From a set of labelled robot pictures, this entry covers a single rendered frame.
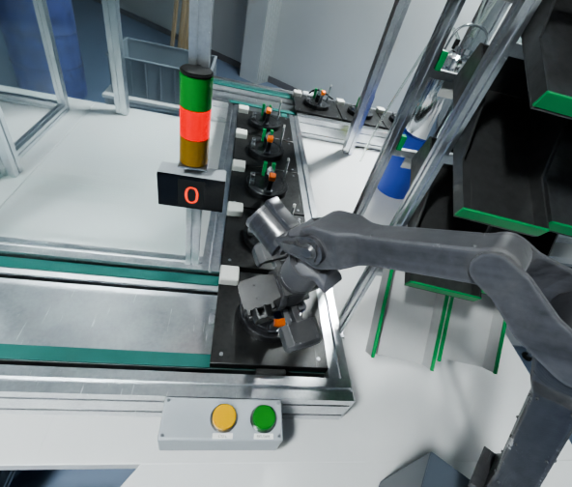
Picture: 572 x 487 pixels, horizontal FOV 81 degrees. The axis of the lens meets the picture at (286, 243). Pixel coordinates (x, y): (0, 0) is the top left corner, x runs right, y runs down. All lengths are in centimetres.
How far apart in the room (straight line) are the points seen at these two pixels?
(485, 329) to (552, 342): 58
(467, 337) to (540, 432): 48
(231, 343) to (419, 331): 40
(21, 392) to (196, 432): 29
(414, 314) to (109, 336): 65
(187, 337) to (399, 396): 51
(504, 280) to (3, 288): 90
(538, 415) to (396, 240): 20
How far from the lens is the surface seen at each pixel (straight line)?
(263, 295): 50
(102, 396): 71
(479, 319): 88
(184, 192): 66
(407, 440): 88
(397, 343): 78
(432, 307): 80
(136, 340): 79
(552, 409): 39
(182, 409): 67
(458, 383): 103
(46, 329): 85
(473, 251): 32
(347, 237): 37
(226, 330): 73
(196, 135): 59
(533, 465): 45
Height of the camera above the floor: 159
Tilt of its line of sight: 42 degrees down
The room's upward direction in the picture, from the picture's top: 17 degrees clockwise
